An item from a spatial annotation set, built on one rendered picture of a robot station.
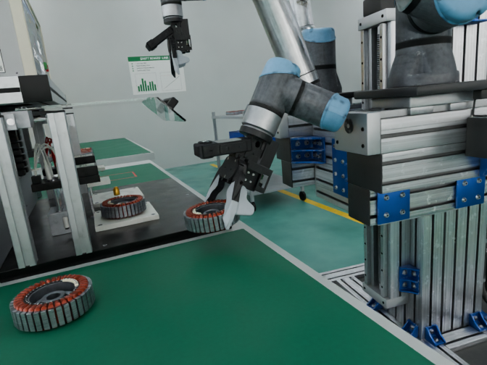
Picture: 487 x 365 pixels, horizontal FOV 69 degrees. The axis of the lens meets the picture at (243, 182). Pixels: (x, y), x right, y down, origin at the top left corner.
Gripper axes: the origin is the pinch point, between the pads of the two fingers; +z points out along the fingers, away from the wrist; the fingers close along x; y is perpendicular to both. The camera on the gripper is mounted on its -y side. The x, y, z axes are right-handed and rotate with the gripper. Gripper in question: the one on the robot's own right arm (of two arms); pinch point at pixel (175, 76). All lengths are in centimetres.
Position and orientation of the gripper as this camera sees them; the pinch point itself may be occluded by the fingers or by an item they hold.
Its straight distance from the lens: 142.5
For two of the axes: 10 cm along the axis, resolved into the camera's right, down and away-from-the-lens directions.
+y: 9.6, -1.5, 2.5
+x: -2.8, -1.9, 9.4
